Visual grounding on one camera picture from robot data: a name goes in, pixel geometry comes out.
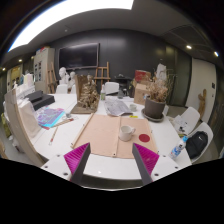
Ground flat round red coaster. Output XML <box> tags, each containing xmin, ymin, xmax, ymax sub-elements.
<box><xmin>138</xmin><ymin>133</ymin><xmax>151</xmax><ymax>143</ymax></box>

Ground white headless statue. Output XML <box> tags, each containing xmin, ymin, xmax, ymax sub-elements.
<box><xmin>154</xmin><ymin>63</ymin><xmax>168</xmax><ymax>83</ymax></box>

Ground white ceramic mug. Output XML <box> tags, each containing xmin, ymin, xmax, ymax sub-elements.
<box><xmin>118</xmin><ymin>124</ymin><xmax>137</xmax><ymax>142</ymax></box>

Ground beige plywood panel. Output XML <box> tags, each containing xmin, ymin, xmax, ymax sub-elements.
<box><xmin>70</xmin><ymin>113</ymin><xmax>159</xmax><ymax>159</ymax></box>

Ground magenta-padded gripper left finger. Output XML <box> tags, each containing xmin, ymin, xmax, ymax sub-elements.
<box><xmin>40</xmin><ymin>142</ymin><xmax>92</xmax><ymax>186</ymax></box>

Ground brown wooden figure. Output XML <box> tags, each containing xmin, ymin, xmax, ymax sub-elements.
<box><xmin>197</xmin><ymin>88</ymin><xmax>208</xmax><ymax>119</ymax></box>

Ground white drink bottle blue cap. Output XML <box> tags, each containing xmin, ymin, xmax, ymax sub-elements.
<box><xmin>169</xmin><ymin>134</ymin><xmax>189</xmax><ymax>160</ymax></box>

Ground white plaster bust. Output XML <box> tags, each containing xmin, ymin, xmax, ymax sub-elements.
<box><xmin>58</xmin><ymin>66</ymin><xmax>70</xmax><ymax>86</ymax></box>

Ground green spray bottle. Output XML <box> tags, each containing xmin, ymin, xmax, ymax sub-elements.
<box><xmin>100</xmin><ymin>83</ymin><xmax>107</xmax><ymax>101</ymax></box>

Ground small white plaster figure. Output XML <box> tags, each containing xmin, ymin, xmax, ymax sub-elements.
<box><xmin>68</xmin><ymin>70</ymin><xmax>77</xmax><ymax>88</ymax></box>

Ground red box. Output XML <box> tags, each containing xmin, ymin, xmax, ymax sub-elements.
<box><xmin>134</xmin><ymin>69</ymin><xmax>152</xmax><ymax>84</ymax></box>

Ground brown cardboard box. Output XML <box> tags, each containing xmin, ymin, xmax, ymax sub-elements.
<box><xmin>133</xmin><ymin>82</ymin><xmax>151</xmax><ymax>106</ymax></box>

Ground grey printed paper sheets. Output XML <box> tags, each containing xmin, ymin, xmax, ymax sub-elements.
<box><xmin>103</xmin><ymin>98</ymin><xmax>133</xmax><ymax>117</ymax></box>

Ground thin paintbrush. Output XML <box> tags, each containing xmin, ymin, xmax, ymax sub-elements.
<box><xmin>48</xmin><ymin>125</ymin><xmax>59</xmax><ymax>146</ymax></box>

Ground black flat boxes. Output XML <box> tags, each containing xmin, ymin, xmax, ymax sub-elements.
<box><xmin>24</xmin><ymin>89</ymin><xmax>56</xmax><ymax>111</ymax></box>

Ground large leaning canvas frame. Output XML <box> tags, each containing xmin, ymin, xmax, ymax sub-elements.
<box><xmin>3</xmin><ymin>88</ymin><xmax>46</xmax><ymax>168</ymax></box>

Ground white plastic chair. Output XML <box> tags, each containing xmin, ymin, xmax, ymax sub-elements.
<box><xmin>104</xmin><ymin>81</ymin><xmax>120</xmax><ymax>95</ymax></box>
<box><xmin>186</xmin><ymin>121</ymin><xmax>214</xmax><ymax>161</ymax></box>
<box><xmin>55</xmin><ymin>83</ymin><xmax>69</xmax><ymax>95</ymax></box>
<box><xmin>173</xmin><ymin>106</ymin><xmax>202</xmax><ymax>134</ymax></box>

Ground dried plant in grey pot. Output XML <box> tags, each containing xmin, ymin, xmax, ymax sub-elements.
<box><xmin>141</xmin><ymin>71</ymin><xmax>176</xmax><ymax>123</ymax></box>

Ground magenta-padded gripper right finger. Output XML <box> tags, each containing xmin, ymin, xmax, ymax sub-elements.
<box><xmin>131</xmin><ymin>142</ymin><xmax>183</xmax><ymax>186</ymax></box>

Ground large white ceiling light panel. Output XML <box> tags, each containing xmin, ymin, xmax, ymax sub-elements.
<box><xmin>8</xmin><ymin>0</ymin><xmax>135</xmax><ymax>53</ymax></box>

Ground white cabinet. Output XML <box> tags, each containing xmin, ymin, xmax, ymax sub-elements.
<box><xmin>33</xmin><ymin>47</ymin><xmax>56</xmax><ymax>94</ymax></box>

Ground black backpack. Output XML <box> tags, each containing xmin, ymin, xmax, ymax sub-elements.
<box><xmin>185</xmin><ymin>130</ymin><xmax>209</xmax><ymax>160</ymax></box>

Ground black wall screen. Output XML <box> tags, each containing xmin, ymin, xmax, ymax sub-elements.
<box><xmin>58</xmin><ymin>42</ymin><xmax>101</xmax><ymax>70</ymax></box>

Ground papers on chair seat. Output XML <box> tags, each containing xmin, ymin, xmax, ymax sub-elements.
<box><xmin>172</xmin><ymin>114</ymin><xmax>194</xmax><ymax>136</ymax></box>

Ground brown carved wood sculpture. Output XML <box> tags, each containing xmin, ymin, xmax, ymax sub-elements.
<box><xmin>69</xmin><ymin>73</ymin><xmax>101</xmax><ymax>115</ymax></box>

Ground wooden easel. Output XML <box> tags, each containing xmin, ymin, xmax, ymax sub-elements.
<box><xmin>93</xmin><ymin>61</ymin><xmax>112</xmax><ymax>88</ymax></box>
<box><xmin>46</xmin><ymin>61</ymin><xmax>58</xmax><ymax>94</ymax></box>

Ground round ceiling spotlights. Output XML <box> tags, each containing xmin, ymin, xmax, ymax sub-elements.
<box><xmin>1</xmin><ymin>44</ymin><xmax>221</xmax><ymax>73</ymax></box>

